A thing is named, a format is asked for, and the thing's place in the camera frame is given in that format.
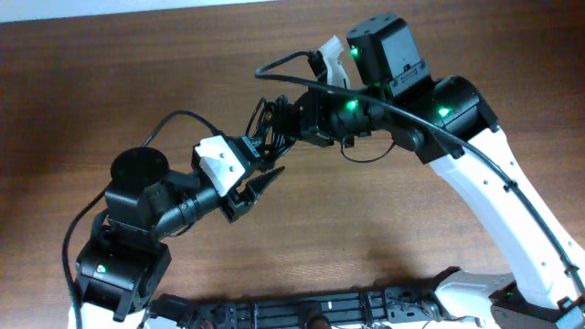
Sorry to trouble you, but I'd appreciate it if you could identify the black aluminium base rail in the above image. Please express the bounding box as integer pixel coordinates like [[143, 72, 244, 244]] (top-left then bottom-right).
[[150, 285, 458, 329]]

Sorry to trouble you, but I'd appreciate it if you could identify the camera black cable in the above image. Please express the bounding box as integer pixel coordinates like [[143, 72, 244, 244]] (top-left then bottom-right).
[[253, 48, 585, 298], [60, 109, 222, 329]]

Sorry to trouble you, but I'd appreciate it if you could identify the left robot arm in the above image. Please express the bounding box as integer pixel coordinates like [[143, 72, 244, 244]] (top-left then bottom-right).
[[69, 140, 283, 328]]

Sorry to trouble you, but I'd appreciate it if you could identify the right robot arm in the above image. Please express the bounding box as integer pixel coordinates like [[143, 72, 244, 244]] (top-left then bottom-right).
[[275, 14, 584, 328]]

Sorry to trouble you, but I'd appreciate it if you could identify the left camera black cable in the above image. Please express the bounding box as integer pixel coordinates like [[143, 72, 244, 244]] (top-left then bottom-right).
[[60, 109, 222, 329]]

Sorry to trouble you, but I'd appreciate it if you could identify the right camera black cable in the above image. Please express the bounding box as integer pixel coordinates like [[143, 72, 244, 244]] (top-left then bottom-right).
[[253, 48, 585, 298]]

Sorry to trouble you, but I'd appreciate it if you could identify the black cable bundle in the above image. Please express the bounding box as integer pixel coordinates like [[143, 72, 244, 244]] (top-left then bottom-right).
[[245, 93, 298, 168]]

